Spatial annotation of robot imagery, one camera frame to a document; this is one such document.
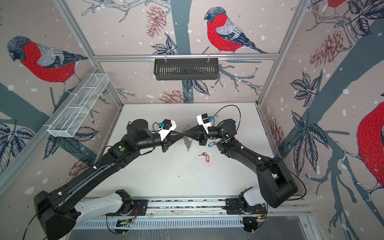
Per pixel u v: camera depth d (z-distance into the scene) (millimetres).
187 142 715
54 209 377
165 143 574
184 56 976
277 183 427
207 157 916
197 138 648
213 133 640
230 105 547
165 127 543
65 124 698
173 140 609
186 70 1070
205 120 573
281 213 732
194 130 634
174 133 627
